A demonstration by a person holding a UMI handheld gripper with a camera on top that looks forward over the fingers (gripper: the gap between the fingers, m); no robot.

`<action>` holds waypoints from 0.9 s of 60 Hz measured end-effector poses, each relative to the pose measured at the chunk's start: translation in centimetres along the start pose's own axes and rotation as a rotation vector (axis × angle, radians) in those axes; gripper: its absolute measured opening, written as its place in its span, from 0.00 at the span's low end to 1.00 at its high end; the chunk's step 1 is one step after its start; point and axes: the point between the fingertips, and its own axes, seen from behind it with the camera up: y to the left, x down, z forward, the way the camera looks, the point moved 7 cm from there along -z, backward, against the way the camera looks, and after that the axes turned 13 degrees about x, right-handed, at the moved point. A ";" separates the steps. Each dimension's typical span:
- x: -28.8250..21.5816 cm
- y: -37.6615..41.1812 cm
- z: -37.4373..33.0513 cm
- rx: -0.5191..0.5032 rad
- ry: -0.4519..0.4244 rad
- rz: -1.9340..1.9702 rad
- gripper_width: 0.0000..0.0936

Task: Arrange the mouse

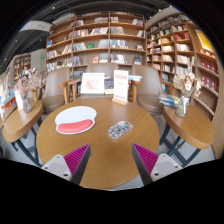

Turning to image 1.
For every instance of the white mouse pad red rest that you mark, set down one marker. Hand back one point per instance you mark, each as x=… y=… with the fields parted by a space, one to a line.
x=75 y=116

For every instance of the curved wooden bookshelf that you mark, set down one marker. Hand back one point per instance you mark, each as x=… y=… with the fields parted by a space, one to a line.
x=173 y=43

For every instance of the distant wooden bookshelf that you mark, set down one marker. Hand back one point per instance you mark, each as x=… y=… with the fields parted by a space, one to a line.
x=22 y=66

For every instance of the wide wooden bookshelf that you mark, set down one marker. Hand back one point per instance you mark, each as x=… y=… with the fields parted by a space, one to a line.
x=96 y=33

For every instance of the small white sign card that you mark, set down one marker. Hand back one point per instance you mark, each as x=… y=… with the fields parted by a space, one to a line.
x=18 y=100

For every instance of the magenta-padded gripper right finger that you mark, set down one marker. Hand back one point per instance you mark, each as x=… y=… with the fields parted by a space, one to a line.
x=147 y=159

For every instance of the orange book display shelf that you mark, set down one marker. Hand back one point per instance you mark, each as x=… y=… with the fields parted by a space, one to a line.
x=6 y=96

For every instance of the round wooden side table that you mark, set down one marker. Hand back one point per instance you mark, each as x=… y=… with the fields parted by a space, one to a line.
x=20 y=121
x=6 y=119
x=190 y=128

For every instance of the light blue book stack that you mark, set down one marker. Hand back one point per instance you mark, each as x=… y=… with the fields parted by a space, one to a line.
x=135 y=78

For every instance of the transparent computer mouse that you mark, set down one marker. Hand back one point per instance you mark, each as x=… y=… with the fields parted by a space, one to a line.
x=120 y=129

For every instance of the dark upright book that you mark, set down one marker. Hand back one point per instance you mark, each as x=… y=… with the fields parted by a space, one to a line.
x=109 y=86

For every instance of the stack of colourful books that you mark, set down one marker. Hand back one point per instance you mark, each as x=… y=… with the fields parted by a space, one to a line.
x=168 y=99

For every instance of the white framed picture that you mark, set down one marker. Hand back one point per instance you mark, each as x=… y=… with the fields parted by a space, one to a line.
x=92 y=83

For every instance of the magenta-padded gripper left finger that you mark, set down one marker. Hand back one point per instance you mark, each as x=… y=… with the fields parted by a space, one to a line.
x=76 y=159

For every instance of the white sign wooden base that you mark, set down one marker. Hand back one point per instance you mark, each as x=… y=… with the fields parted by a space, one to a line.
x=120 y=85

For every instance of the beige dried flowers glass vase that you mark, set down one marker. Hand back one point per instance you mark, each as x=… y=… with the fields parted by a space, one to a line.
x=182 y=106

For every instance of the pink dried flowers glass vase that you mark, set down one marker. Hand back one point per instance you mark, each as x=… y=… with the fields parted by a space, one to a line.
x=26 y=103

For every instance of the brown padded wooden armchair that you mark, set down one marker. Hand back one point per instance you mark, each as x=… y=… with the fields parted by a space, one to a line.
x=148 y=83
x=100 y=68
x=55 y=86

